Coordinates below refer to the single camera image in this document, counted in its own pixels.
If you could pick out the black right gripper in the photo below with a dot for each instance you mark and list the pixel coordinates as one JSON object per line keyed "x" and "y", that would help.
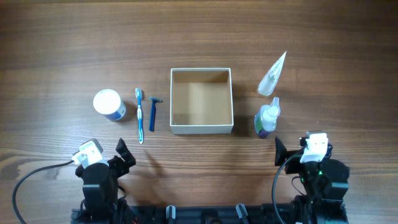
{"x": 281, "y": 152}

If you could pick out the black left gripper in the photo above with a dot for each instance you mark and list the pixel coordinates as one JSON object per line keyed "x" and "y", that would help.
{"x": 122, "y": 168}

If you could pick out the clear spray bottle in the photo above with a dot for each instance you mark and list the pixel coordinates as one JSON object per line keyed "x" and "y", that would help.
{"x": 265, "y": 121}

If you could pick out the white cream tube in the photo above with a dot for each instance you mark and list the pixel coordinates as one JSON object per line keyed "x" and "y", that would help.
{"x": 268, "y": 83}

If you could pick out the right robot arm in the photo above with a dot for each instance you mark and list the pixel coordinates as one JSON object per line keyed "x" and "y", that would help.
{"x": 325, "y": 183}

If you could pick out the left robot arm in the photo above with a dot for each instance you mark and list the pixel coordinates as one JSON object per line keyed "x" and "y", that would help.
{"x": 100, "y": 184}

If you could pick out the cotton swab tub blue label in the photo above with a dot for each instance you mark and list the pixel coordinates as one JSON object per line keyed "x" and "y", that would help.
{"x": 109, "y": 103}

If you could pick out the blue disposable razor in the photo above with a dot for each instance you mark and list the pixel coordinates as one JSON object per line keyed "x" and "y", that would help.
{"x": 153, "y": 112}

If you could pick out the blue white toothbrush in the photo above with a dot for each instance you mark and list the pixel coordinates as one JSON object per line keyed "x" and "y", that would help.
{"x": 138, "y": 93}

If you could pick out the white cardboard box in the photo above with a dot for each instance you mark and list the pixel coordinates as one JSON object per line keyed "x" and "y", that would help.
{"x": 201, "y": 101}

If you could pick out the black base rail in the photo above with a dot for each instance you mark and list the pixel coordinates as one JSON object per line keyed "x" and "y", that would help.
{"x": 263, "y": 214}

